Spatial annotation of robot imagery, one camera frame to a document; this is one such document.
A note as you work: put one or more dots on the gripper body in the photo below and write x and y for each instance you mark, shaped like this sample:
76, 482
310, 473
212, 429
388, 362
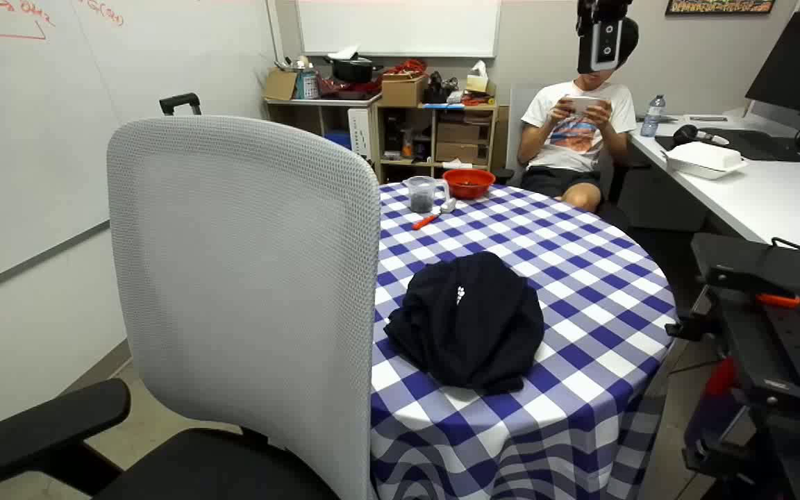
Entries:
605, 8

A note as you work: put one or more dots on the white mesh office chair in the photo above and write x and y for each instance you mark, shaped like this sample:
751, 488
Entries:
240, 278

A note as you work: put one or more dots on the white phone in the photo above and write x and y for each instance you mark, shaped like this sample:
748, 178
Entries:
584, 103

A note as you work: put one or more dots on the clear water bottle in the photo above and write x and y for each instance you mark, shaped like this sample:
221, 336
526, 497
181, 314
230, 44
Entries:
652, 119

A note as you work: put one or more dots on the person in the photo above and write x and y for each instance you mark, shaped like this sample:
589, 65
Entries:
573, 142

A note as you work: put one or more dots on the tissue box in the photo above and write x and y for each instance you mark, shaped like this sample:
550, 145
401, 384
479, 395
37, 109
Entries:
480, 83

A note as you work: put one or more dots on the black handheld device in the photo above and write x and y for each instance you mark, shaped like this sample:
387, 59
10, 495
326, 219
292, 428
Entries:
692, 134

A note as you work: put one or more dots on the white foam food container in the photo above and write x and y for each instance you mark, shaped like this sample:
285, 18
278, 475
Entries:
704, 159

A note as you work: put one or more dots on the wooden shelf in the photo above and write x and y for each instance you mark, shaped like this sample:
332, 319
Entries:
459, 139

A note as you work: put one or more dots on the black monitor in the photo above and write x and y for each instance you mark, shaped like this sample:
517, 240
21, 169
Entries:
799, 66

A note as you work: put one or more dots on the framed whiteboard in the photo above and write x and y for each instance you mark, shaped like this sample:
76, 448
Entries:
400, 28

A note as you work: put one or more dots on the black desk mat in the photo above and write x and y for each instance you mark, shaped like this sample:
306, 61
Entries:
761, 146

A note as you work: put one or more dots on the red bowl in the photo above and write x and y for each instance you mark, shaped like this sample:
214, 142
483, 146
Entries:
469, 185

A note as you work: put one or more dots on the white desk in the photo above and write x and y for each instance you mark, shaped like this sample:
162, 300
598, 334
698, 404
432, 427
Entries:
768, 201

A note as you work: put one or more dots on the black cooking pot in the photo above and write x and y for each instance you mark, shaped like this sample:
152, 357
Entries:
353, 70

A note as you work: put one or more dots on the clear measuring cup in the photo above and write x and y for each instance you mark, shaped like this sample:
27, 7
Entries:
421, 196

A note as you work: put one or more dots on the blue white checked tablecloth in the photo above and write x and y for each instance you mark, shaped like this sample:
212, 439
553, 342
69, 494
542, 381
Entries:
580, 292

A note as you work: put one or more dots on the white shelf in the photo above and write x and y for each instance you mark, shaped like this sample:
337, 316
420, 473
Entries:
323, 114

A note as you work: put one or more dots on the small open cardboard box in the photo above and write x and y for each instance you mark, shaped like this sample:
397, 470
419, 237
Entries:
280, 85

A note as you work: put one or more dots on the orange clamp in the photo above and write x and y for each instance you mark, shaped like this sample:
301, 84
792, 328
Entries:
778, 300

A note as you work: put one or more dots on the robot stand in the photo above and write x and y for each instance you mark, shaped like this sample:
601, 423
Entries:
782, 361

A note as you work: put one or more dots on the large wall whiteboard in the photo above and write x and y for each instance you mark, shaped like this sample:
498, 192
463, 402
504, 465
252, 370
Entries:
39, 139

